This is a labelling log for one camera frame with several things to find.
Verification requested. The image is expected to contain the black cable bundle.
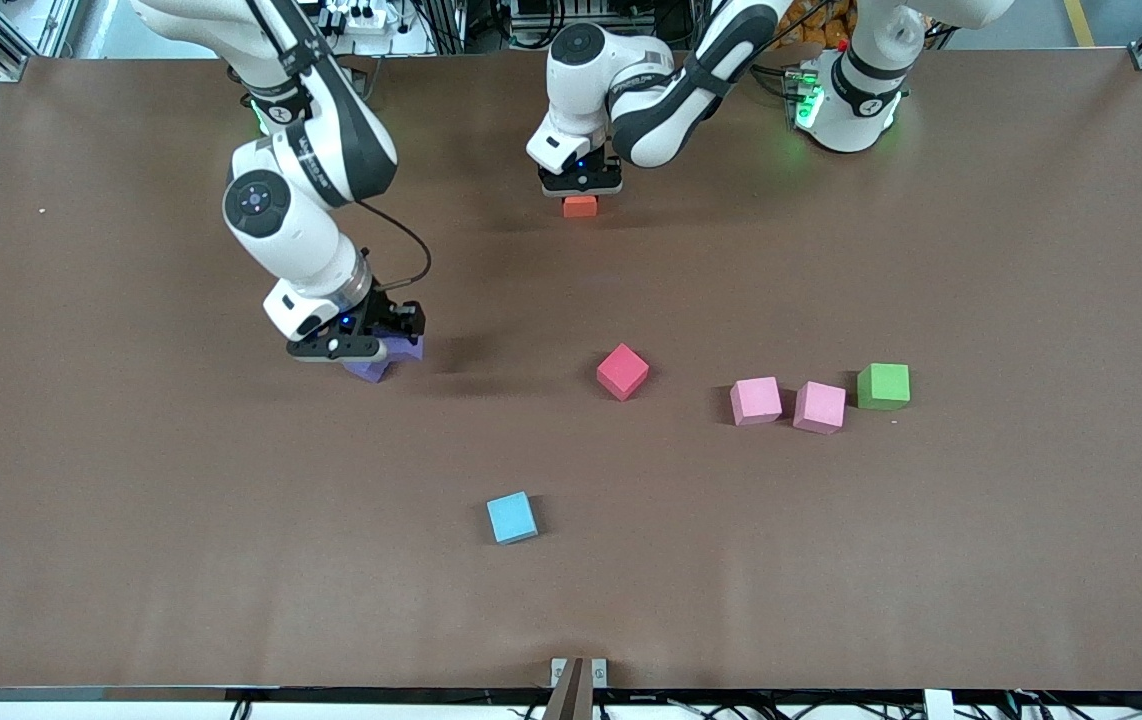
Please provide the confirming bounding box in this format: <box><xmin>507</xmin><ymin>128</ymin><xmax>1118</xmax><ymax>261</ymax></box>
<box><xmin>1006</xmin><ymin>672</ymin><xmax>1142</xmax><ymax>720</ymax></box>

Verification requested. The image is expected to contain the orange snack bag pile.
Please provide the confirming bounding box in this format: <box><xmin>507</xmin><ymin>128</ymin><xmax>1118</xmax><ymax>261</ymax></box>
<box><xmin>776</xmin><ymin>0</ymin><xmax>857</xmax><ymax>48</ymax></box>

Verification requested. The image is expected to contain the dark equipment rack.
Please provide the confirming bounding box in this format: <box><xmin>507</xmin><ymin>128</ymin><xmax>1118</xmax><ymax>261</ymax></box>
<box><xmin>411</xmin><ymin>0</ymin><xmax>722</xmax><ymax>53</ymax></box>

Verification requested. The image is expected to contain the white power strip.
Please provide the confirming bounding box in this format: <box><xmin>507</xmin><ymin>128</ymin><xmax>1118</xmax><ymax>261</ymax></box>
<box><xmin>323</xmin><ymin>0</ymin><xmax>392</xmax><ymax>33</ymax></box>

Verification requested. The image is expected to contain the blue foam block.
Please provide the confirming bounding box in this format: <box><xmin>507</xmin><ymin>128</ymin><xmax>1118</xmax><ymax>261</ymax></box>
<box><xmin>486</xmin><ymin>491</ymin><xmax>539</xmax><ymax>545</ymax></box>

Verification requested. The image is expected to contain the green foam block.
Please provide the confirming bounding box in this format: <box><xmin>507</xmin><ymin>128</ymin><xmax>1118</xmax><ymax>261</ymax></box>
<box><xmin>856</xmin><ymin>362</ymin><xmax>912</xmax><ymax>411</ymax></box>

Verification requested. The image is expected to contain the pink foam block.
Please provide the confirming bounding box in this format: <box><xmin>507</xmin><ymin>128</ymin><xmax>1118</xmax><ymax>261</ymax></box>
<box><xmin>793</xmin><ymin>380</ymin><xmax>848</xmax><ymax>435</ymax></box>
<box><xmin>729</xmin><ymin>376</ymin><xmax>784</xmax><ymax>427</ymax></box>

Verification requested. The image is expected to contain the red foam block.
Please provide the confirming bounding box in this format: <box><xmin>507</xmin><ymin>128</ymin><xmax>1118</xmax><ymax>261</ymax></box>
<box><xmin>596</xmin><ymin>343</ymin><xmax>651</xmax><ymax>402</ymax></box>

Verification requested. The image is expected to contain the metal table bracket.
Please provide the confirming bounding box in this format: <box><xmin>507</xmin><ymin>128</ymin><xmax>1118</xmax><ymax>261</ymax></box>
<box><xmin>550</xmin><ymin>657</ymin><xmax>609</xmax><ymax>720</ymax></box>

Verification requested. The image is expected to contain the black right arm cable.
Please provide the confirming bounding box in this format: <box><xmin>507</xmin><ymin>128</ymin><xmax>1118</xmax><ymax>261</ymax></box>
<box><xmin>246</xmin><ymin>0</ymin><xmax>432</xmax><ymax>301</ymax></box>

